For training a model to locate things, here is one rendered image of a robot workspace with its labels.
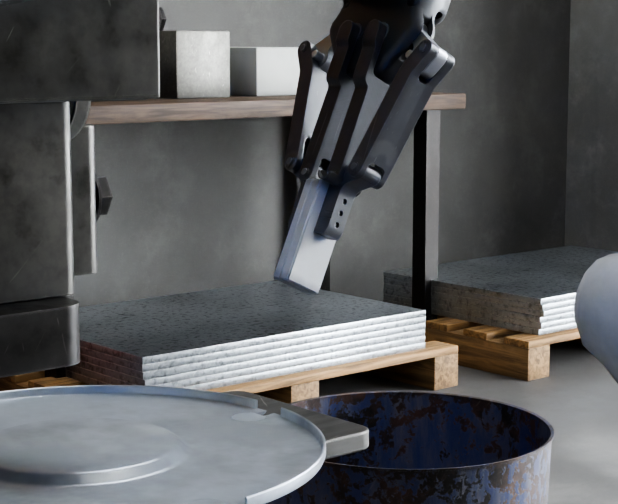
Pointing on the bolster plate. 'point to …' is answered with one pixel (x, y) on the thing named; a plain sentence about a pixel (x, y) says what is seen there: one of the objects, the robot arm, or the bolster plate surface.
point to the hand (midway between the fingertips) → (312, 236)
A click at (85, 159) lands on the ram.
